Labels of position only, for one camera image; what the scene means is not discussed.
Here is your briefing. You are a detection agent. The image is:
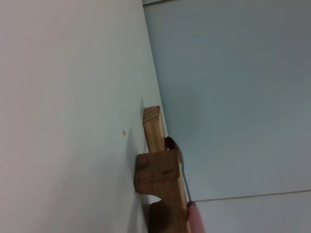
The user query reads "pink handled metal spoon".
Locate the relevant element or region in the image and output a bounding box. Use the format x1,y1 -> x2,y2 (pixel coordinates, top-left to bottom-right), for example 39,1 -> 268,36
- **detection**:
164,136 -> 207,233

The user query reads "dark notched wooden block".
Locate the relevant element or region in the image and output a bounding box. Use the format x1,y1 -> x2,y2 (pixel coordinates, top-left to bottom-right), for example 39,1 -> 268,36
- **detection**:
135,150 -> 192,233

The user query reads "light stained wooden block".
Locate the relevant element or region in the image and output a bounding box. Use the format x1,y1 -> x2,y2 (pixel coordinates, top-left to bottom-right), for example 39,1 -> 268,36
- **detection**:
142,105 -> 170,154

